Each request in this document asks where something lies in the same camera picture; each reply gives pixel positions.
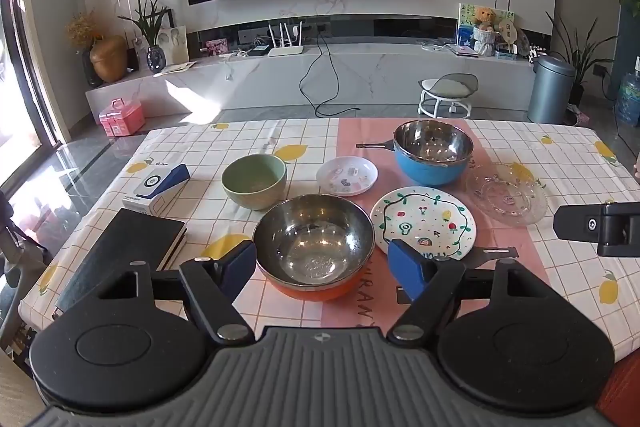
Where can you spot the loose papers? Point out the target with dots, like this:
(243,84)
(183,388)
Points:
(175,68)

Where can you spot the lemon print checkered tablecloth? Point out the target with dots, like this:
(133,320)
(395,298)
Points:
(200,187)

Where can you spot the tall leafy potted plant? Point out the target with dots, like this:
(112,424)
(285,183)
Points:
(580,57)

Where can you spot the pink card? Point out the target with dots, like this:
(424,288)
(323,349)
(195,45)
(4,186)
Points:
(217,47)

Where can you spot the blue steel bowl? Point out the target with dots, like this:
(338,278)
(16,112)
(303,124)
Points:
(430,167)

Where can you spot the clear glass plate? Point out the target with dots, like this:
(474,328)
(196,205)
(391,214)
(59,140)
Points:
(507,194)

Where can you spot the pink books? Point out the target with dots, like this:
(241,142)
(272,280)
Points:
(465,50)

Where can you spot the black notebook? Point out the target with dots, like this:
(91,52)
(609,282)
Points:
(130,242)

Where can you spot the white router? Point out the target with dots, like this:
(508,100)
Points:
(286,49)

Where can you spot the blue water bottle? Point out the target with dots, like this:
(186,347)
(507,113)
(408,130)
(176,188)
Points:
(629,99)

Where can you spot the small white sticker plate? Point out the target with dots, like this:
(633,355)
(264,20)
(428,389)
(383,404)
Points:
(347,177)

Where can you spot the framed portrait drawing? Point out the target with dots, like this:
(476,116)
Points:
(172,44)

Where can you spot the teddy bear bouquet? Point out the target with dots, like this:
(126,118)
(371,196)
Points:
(484,32)

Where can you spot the brown round vase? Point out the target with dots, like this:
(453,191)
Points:
(109,59)

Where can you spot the fruit painted white plate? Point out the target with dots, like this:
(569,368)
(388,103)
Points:
(425,219)

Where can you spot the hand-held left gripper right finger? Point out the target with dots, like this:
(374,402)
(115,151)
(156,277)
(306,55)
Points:
(406,268)

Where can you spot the colourful painting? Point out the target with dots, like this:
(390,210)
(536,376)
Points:
(465,27)

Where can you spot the green ceramic bowl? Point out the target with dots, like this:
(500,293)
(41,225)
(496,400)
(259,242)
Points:
(252,187)

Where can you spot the orange steel bowl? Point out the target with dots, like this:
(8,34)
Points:
(312,237)

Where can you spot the white and blue box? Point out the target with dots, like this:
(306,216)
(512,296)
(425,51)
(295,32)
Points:
(155,187)

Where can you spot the pink storage box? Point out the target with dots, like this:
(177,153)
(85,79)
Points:
(120,119)

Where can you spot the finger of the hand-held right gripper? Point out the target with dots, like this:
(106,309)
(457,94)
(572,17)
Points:
(580,223)

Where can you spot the grey chair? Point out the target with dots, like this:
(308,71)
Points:
(15,257)

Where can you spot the green plant in glass vase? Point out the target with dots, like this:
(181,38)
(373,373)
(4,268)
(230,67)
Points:
(154,32)

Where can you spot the dried yellow flowers in vase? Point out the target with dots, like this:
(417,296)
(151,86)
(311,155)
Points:
(82,32)

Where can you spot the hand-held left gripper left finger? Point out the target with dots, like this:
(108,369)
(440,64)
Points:
(241,263)

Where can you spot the white round stool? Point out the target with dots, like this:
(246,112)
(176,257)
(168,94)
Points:
(447,89)

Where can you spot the grey metal trash can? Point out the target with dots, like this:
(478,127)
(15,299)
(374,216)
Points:
(550,92)

